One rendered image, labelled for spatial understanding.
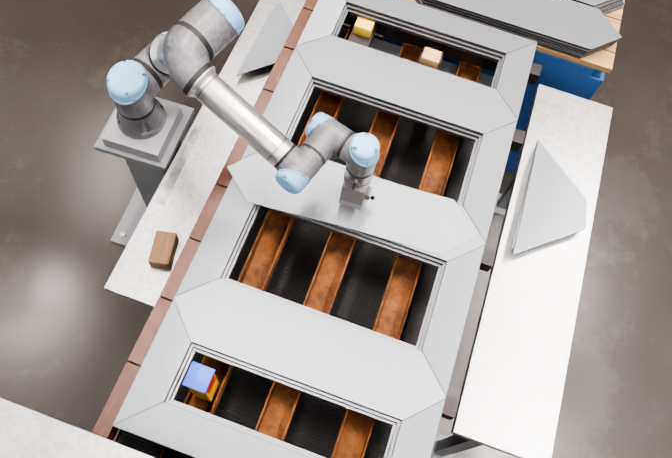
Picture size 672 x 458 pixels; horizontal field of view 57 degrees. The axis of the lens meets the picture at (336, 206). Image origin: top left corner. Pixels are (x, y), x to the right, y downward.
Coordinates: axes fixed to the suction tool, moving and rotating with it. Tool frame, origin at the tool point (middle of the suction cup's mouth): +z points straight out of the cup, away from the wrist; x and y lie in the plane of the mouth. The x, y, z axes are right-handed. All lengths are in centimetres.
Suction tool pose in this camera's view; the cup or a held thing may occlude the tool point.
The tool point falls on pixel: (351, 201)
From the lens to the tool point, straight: 178.6
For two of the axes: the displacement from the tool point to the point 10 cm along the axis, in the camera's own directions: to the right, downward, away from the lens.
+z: -0.8, 4.3, 9.0
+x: -9.5, -3.0, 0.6
